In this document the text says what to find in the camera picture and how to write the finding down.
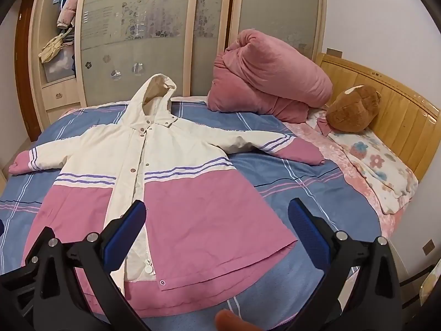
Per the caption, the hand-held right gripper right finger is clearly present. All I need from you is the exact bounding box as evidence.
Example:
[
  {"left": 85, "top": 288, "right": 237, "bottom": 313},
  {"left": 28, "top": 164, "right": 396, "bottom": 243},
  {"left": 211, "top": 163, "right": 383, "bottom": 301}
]
[{"left": 288, "top": 198, "right": 402, "bottom": 331}]

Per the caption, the pink puffer jacket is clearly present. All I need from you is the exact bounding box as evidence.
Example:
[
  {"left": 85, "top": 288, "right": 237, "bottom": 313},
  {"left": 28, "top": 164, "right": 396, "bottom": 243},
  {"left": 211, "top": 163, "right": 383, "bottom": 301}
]
[{"left": 57, "top": 0, "right": 83, "bottom": 30}]

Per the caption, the pink folded quilt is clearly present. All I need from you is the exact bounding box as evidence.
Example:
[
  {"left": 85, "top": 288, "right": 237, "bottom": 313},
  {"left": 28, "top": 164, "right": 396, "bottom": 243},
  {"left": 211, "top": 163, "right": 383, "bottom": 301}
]
[{"left": 207, "top": 29, "right": 334, "bottom": 124}]

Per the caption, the frosted floral sliding door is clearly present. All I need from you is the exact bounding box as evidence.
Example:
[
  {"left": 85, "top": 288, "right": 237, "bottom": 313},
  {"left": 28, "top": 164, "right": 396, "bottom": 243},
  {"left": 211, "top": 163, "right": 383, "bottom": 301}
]
[
  {"left": 74, "top": 0, "right": 235, "bottom": 108},
  {"left": 227, "top": 0, "right": 328, "bottom": 63}
]

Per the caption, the white and pink hooded jacket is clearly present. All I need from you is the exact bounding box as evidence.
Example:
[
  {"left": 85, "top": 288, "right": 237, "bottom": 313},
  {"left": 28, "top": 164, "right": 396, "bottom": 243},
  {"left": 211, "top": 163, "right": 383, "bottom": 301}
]
[{"left": 9, "top": 73, "right": 325, "bottom": 308}]

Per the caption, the cream cloth bag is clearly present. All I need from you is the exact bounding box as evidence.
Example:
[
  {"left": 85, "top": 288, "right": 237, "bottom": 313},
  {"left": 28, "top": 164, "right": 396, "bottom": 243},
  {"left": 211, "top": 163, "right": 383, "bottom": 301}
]
[{"left": 38, "top": 28, "right": 74, "bottom": 64}]

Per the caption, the wooden headboard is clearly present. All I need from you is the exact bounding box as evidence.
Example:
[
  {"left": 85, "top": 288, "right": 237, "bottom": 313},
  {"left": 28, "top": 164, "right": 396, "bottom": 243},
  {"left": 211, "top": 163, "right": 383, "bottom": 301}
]
[{"left": 315, "top": 52, "right": 441, "bottom": 184}]

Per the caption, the cream wooden wardrobe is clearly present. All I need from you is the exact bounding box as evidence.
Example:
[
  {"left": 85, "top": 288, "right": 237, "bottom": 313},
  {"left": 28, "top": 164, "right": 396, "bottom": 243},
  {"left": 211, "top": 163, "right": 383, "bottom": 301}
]
[{"left": 28, "top": 0, "right": 329, "bottom": 132}]

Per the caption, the wardrobe drawer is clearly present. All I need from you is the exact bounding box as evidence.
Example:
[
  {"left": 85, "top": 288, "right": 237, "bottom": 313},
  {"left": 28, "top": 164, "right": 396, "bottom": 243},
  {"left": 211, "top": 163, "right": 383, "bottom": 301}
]
[{"left": 41, "top": 78, "right": 83, "bottom": 111}]

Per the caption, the person's right hand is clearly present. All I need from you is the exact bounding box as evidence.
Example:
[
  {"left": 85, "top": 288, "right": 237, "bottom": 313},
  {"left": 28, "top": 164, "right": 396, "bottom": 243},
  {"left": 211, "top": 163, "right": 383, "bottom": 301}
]
[{"left": 214, "top": 309, "right": 256, "bottom": 331}]

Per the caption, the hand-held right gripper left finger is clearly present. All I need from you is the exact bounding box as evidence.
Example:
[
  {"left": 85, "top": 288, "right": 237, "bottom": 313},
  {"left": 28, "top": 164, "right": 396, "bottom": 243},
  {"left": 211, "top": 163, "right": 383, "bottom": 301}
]
[{"left": 20, "top": 200, "right": 153, "bottom": 331}]

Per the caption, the brown plush toy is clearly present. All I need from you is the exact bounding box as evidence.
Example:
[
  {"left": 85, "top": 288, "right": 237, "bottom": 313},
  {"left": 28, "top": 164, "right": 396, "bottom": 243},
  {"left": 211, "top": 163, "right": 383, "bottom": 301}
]
[{"left": 326, "top": 86, "right": 382, "bottom": 133}]

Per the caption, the pink floral bed sheet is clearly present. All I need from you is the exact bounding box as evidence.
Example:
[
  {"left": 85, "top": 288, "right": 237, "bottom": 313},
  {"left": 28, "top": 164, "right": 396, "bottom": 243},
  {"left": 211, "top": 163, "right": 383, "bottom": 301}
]
[{"left": 283, "top": 108, "right": 409, "bottom": 240}]

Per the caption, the floral print pillow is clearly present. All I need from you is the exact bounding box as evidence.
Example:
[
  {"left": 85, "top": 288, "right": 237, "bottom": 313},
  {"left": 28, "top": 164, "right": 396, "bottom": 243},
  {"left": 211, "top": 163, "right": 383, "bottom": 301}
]
[{"left": 306, "top": 108, "right": 419, "bottom": 216}]

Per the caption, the brown wooden door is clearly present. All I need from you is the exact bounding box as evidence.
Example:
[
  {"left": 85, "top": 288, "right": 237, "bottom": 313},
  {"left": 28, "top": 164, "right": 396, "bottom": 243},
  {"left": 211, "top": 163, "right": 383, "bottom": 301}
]
[{"left": 14, "top": 0, "right": 42, "bottom": 143}]

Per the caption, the blue plaid bed cover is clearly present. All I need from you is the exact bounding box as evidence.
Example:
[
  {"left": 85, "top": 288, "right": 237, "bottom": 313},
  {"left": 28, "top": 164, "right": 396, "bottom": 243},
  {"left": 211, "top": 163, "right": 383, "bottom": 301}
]
[{"left": 0, "top": 96, "right": 384, "bottom": 331}]

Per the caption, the white folded bedding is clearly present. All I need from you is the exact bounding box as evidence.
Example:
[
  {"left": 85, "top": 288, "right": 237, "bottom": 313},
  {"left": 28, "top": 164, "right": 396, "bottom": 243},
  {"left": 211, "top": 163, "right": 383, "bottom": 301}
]
[{"left": 43, "top": 53, "right": 77, "bottom": 84}]

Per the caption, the cream pillow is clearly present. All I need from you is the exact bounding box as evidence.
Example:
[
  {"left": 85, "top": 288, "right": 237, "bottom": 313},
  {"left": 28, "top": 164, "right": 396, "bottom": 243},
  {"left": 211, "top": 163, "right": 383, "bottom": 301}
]
[{"left": 418, "top": 265, "right": 441, "bottom": 305}]

